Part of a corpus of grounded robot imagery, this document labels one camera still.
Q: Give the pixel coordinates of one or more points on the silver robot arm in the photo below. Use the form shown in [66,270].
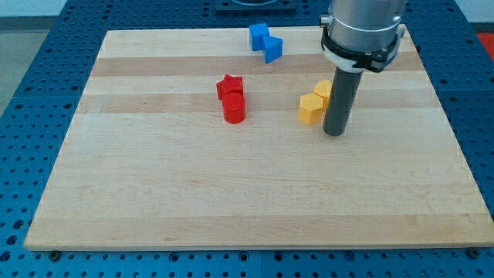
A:
[363,26]

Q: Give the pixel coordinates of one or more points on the red star block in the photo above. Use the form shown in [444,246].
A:
[229,84]

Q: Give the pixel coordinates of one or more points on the blue cube block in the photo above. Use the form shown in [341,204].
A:
[257,32]

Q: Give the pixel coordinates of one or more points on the red cylinder block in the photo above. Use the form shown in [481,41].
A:
[234,108]

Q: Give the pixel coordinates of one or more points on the yellow hexagon block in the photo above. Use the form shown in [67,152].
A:
[310,108]

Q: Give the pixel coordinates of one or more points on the yellow heart block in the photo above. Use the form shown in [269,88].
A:
[323,90]

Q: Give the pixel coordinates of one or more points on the blue triangle block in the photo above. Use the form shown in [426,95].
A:
[273,48]

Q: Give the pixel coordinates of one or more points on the light wooden board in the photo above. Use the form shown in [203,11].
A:
[150,163]

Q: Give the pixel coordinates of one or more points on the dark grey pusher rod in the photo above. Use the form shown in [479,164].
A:
[342,95]

